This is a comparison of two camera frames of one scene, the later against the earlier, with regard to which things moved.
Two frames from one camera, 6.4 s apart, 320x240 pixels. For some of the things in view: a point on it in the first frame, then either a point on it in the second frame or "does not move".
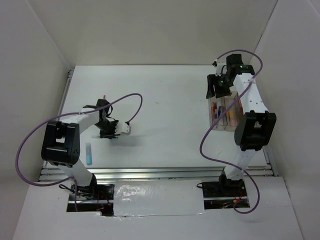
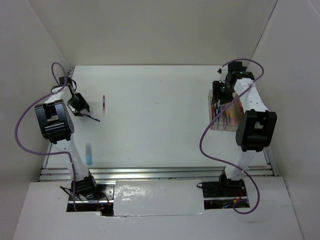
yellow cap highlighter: x=231 y=118 does not move
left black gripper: x=109 y=135 -> x=83 y=105
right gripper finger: x=211 y=80 -> x=217 y=89
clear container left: x=217 y=107 does not move
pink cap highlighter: x=241 y=108 does not move
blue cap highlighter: x=89 y=159 does not move
